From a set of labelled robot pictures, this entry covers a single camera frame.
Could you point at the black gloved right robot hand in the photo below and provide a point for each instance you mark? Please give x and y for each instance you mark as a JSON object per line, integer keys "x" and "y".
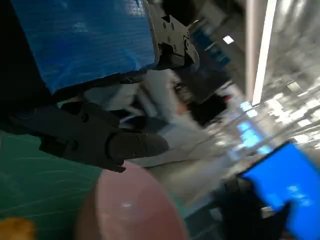
{"x": 240, "y": 210}

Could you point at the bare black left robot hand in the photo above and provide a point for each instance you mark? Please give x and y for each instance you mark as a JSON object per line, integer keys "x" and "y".
{"x": 82, "y": 45}

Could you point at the pink bowl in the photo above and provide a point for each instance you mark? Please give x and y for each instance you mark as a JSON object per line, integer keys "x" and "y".
{"x": 130, "y": 207}

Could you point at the long twisted bread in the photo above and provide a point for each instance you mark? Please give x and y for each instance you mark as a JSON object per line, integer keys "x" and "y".
{"x": 15, "y": 230}

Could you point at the blue screen monitor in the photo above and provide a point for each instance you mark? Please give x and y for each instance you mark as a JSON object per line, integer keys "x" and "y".
{"x": 287, "y": 175}

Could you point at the green cutting mat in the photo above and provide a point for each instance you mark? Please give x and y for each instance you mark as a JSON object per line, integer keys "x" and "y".
{"x": 37, "y": 187}

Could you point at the white light strip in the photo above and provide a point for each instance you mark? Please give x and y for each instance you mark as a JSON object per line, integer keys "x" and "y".
{"x": 262, "y": 50}

